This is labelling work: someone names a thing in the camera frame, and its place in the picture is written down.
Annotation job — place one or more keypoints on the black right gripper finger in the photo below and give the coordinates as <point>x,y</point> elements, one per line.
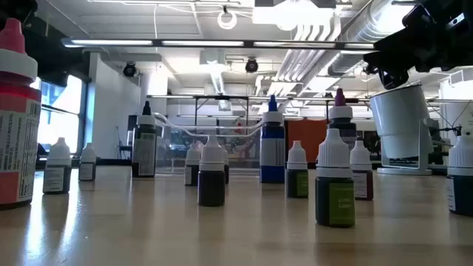
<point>391,53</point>

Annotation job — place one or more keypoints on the large purple food colouring bottle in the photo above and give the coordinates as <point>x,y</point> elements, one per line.
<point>341,112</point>

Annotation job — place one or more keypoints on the small red-brown dropper bottle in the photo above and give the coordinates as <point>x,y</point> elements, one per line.
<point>364,184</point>

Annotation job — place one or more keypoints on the large blue food colouring bottle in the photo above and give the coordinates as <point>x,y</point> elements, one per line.
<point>272,147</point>

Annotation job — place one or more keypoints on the small green dropper bottle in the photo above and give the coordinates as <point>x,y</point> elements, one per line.
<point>295,184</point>

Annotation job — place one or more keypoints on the small dark purple dropper bottle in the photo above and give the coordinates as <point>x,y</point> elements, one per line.
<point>211,188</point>

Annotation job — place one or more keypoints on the clear plastic bin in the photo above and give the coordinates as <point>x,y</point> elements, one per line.
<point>171,159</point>

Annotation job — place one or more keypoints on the large red food colouring bottle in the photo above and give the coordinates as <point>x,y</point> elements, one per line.
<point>18,129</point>

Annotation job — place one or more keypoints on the black clamp rod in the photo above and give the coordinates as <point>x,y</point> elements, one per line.
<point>449,129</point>

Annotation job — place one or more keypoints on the orange partition panel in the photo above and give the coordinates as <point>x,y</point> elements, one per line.
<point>312,129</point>

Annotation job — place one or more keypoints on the black ceiling spotlight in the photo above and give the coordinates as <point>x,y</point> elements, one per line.
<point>129,69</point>
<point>251,65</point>

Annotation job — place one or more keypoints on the small dark blue dropper bottle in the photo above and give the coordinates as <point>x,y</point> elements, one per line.
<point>462,192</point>

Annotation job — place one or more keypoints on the small grass green label bottle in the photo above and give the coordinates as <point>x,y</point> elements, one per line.
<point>332,207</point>

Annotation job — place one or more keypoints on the black monitor screen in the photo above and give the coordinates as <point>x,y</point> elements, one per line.
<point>130,123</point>

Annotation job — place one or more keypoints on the dark cloth bundle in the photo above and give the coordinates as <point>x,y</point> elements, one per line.
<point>41,150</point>

